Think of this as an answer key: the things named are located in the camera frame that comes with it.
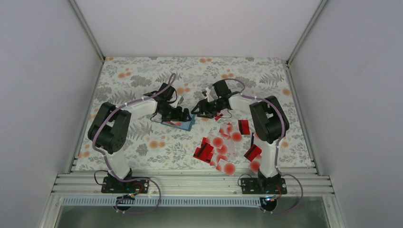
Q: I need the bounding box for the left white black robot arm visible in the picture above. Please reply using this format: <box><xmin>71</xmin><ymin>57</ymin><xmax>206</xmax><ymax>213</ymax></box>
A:
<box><xmin>87</xmin><ymin>83</ymin><xmax>192</xmax><ymax>192</ymax></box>

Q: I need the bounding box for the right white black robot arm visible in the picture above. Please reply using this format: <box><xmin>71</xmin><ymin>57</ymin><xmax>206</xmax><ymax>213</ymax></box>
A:
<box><xmin>191</xmin><ymin>79</ymin><xmax>289</xmax><ymax>193</ymax></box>

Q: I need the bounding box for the wrist white camera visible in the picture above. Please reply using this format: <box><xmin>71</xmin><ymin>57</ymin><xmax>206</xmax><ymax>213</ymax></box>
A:
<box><xmin>202</xmin><ymin>88</ymin><xmax>212</xmax><ymax>102</ymax></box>
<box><xmin>176</xmin><ymin>96</ymin><xmax>184</xmax><ymax>106</ymax></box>

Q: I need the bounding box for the red black striped card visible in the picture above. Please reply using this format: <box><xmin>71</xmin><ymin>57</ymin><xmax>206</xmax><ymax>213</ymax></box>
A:
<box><xmin>214</xmin><ymin>113</ymin><xmax>223</xmax><ymax>121</ymax></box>

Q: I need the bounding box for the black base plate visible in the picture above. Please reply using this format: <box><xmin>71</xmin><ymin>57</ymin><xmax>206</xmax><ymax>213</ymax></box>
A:
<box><xmin>240</xmin><ymin>178</ymin><xmax>288</xmax><ymax>195</ymax></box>
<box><xmin>101</xmin><ymin>177</ymin><xmax>149</xmax><ymax>194</ymax></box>

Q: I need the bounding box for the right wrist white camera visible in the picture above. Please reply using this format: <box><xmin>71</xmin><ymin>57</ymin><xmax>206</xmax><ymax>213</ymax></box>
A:
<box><xmin>202</xmin><ymin>88</ymin><xmax>212</xmax><ymax>102</ymax></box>

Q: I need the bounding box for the teal leather card holder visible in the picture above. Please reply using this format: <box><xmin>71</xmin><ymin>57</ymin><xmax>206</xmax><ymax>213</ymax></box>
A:
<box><xmin>161</xmin><ymin>114</ymin><xmax>195</xmax><ymax>132</ymax></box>

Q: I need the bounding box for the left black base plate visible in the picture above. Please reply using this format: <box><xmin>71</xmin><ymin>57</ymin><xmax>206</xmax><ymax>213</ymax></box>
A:
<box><xmin>101</xmin><ymin>177</ymin><xmax>149</xmax><ymax>194</ymax></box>

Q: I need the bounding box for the red card with stripe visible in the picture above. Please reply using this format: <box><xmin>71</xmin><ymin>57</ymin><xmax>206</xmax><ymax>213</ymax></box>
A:
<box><xmin>193</xmin><ymin>137</ymin><xmax>214</xmax><ymax>163</ymax></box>

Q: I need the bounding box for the dark red striped card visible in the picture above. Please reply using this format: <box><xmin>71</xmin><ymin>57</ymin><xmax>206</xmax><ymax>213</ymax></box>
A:
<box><xmin>238</xmin><ymin>120</ymin><xmax>250</xmax><ymax>135</ymax></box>

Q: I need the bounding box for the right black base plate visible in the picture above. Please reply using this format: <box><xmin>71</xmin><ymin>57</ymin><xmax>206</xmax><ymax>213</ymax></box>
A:
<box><xmin>240</xmin><ymin>178</ymin><xmax>288</xmax><ymax>195</ymax></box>

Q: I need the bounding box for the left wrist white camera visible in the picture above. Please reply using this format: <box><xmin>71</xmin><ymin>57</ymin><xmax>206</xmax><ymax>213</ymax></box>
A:
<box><xmin>176</xmin><ymin>96</ymin><xmax>184</xmax><ymax>106</ymax></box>

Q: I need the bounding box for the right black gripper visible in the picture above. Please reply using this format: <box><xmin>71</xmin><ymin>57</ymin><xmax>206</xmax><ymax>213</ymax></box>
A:
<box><xmin>191</xmin><ymin>97</ymin><xmax>223</xmax><ymax>119</ymax></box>

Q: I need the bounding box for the floral patterned table mat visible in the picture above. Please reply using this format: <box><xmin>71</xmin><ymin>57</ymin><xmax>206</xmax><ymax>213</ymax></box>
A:
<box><xmin>89</xmin><ymin>57</ymin><xmax>311</xmax><ymax>170</ymax></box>

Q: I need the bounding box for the aluminium rail frame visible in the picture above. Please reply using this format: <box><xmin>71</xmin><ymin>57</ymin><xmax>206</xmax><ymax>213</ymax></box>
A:
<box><xmin>51</xmin><ymin>167</ymin><xmax>335</xmax><ymax>197</ymax></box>

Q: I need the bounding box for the blue slotted cable duct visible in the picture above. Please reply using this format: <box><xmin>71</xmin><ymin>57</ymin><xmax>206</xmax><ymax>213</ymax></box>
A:
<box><xmin>61</xmin><ymin>196</ymin><xmax>260</xmax><ymax>208</ymax></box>

